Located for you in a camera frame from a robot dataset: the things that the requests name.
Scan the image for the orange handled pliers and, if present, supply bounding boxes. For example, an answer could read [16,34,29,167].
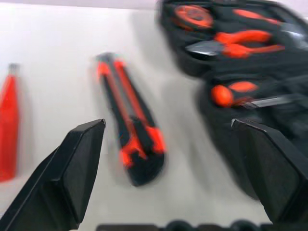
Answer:
[185,30,286,60]

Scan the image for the black and orange utility knife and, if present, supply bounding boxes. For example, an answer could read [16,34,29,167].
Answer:
[94,52,168,187]

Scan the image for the orange and black tape measure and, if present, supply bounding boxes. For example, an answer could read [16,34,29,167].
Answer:
[172,4,214,31]

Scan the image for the stubby orange black handled screwdriver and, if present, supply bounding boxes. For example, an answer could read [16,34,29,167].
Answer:
[210,81,299,109]

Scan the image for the black plastic tool case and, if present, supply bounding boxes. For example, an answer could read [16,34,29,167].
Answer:
[156,0,308,200]

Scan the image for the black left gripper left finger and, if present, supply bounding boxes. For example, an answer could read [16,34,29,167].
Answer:
[0,118,107,231]

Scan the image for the slim orange handled screwdriver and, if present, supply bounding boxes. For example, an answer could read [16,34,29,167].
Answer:
[232,8,306,34]

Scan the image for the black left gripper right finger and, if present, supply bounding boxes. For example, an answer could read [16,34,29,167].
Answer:
[231,118,308,231]

